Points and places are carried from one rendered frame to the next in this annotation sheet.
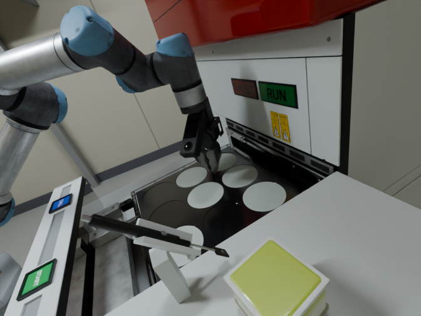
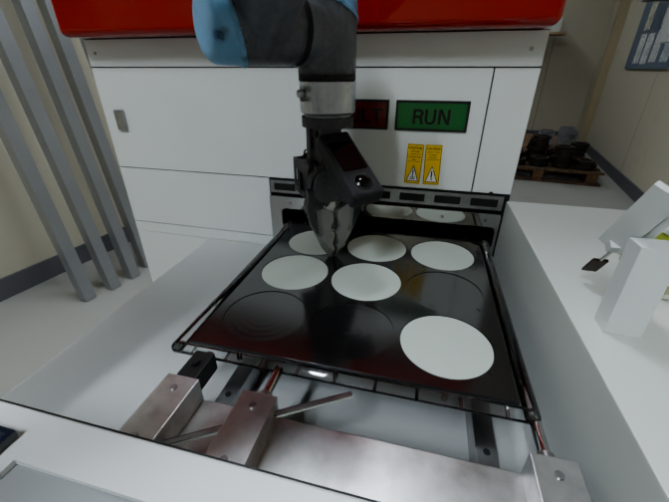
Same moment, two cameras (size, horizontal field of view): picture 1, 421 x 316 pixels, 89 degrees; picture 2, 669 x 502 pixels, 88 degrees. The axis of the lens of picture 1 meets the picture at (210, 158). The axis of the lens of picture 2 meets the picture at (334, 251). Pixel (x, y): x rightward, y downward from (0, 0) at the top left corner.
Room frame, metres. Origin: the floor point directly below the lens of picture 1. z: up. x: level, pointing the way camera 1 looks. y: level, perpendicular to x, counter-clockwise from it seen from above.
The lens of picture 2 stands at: (0.28, 0.44, 1.17)
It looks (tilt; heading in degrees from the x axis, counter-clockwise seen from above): 28 degrees down; 300
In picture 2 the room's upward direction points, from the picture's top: straight up
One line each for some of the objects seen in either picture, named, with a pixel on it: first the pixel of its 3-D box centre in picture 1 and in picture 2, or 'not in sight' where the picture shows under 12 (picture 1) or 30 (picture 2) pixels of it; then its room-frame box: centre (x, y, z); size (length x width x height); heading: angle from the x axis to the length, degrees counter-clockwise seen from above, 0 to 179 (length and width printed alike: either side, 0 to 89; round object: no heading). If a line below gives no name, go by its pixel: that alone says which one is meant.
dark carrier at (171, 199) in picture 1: (205, 195); (365, 282); (0.45, 0.04, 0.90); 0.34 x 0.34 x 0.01; 16
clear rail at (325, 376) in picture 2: (141, 230); (334, 377); (0.40, 0.22, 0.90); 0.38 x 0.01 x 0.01; 16
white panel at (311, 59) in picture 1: (230, 106); (290, 154); (0.70, -0.12, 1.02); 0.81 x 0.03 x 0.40; 16
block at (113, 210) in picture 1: (106, 214); (158, 419); (0.51, 0.34, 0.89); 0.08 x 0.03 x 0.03; 106
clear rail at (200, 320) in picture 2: (183, 168); (250, 267); (0.63, 0.10, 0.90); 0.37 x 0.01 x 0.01; 106
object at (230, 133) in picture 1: (265, 158); (375, 225); (0.52, -0.15, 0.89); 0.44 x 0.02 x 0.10; 16
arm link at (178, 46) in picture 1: (178, 63); (325, 31); (0.54, 0.00, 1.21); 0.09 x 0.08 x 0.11; 68
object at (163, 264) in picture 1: (175, 255); (636, 254); (0.19, 0.08, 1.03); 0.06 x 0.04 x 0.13; 106
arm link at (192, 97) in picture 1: (189, 96); (326, 100); (0.54, 0.00, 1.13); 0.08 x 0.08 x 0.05
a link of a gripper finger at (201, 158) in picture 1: (207, 157); (319, 227); (0.55, 0.01, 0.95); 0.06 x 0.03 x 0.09; 147
